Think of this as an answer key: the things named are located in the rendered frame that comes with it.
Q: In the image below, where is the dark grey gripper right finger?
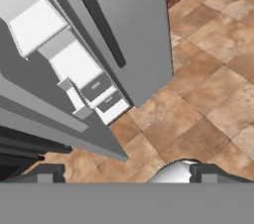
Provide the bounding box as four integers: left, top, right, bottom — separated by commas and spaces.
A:
190, 163, 254, 184

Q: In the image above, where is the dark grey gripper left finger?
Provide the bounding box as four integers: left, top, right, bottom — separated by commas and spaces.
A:
5, 163, 66, 184

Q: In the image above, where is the grey freezer door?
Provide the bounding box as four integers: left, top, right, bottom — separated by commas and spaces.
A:
0, 18, 130, 163

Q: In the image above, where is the white freezer door bin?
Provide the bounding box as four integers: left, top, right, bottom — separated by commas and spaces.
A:
57, 77, 94, 121

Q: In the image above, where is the grey freezer drawer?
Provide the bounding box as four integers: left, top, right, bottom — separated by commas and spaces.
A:
94, 89, 131, 126
79, 71, 113, 102

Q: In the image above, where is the white freezer interior with shelves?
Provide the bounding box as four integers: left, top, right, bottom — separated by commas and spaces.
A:
0, 0, 133, 127

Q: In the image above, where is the grey fridge door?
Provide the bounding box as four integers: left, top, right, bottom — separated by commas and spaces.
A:
35, 0, 175, 109

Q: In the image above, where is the shiny white rounded object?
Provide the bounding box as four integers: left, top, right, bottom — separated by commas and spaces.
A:
148, 158, 201, 184

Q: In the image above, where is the black fridge door handle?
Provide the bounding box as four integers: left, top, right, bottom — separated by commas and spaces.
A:
64, 0, 128, 69

